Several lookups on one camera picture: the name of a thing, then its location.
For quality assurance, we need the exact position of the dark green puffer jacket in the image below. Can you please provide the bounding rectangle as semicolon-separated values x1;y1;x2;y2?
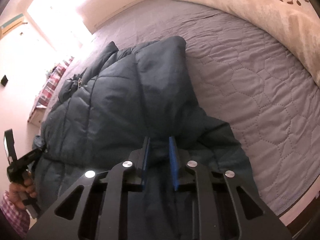
34;36;254;239

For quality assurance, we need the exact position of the person's left hand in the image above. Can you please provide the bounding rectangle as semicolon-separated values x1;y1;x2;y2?
8;178;37;210

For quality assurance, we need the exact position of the white side cabinet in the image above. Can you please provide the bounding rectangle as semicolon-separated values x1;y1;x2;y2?
28;106;47;127

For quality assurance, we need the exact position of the plaid shirt sleeve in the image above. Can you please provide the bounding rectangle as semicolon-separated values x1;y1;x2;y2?
1;191;30;239

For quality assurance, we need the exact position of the plaid cloth on side cabinet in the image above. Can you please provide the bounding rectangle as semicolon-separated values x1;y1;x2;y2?
28;56;74;125

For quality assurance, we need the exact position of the purple quilted bed cover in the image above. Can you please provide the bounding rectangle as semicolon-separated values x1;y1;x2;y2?
63;0;319;215

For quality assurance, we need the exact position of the cream floral duvet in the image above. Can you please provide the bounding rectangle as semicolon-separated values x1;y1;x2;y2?
179;0;319;84

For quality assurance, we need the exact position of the black wall switch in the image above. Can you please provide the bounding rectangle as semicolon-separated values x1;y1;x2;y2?
1;75;8;87

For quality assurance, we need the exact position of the wall air conditioner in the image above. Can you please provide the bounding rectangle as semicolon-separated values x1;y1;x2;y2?
1;14;25;38

